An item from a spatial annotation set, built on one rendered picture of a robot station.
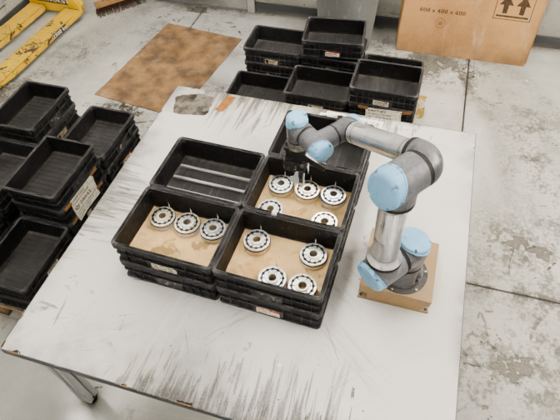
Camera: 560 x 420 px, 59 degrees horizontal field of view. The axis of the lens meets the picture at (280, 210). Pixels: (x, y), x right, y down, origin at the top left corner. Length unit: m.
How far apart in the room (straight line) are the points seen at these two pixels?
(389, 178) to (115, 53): 3.60
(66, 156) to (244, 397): 1.77
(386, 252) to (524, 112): 2.64
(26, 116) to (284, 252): 2.01
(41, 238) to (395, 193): 2.10
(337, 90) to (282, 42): 0.67
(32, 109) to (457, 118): 2.82
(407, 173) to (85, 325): 1.31
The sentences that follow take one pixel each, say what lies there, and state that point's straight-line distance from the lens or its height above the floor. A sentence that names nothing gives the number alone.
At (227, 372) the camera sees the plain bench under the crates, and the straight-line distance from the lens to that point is 1.83.
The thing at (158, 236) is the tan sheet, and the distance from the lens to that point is 2.01.
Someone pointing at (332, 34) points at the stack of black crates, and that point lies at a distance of 3.63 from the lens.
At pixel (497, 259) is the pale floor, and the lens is 3.07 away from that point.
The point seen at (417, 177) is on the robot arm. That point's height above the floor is 1.42.
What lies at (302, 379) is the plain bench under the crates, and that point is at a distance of 1.80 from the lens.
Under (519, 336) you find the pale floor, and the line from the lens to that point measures 2.86.
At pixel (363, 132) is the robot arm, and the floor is 1.31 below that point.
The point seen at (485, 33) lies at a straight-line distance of 4.41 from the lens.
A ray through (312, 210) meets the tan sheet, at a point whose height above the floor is 0.83.
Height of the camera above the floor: 2.39
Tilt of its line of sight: 51 degrees down
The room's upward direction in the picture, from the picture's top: 3 degrees counter-clockwise
